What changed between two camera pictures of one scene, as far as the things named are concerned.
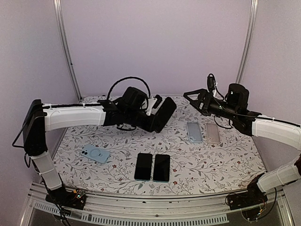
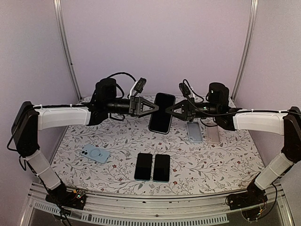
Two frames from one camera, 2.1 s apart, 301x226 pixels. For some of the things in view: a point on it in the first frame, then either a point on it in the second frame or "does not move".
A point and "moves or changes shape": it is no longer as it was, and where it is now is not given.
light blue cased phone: x=96 y=154 does not move
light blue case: x=194 y=132 does not move
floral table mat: x=197 y=154 does not move
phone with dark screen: x=162 y=168 does not move
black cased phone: x=163 y=114 moves or changes shape
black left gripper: x=149 y=127 → x=136 y=106
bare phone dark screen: x=143 y=167 does not move
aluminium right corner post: x=248 y=42 does not move
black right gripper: x=203 y=94 → x=188 y=108
